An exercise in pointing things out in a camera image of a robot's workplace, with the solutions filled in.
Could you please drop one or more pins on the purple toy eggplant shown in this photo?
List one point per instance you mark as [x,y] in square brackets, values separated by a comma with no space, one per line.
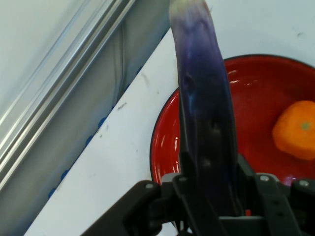
[201,98]

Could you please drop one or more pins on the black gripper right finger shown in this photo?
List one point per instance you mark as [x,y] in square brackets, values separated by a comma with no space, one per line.
[275,201]

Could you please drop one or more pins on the red round plate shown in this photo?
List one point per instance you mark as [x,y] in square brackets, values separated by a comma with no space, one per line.
[256,98]

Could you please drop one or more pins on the orange toy fruit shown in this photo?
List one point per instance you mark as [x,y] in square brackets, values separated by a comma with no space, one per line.
[295,130]

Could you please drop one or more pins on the aluminium wall rail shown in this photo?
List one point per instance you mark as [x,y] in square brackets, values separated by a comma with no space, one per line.
[61,81]

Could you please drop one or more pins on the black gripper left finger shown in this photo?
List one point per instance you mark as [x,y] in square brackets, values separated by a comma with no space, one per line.
[137,209]

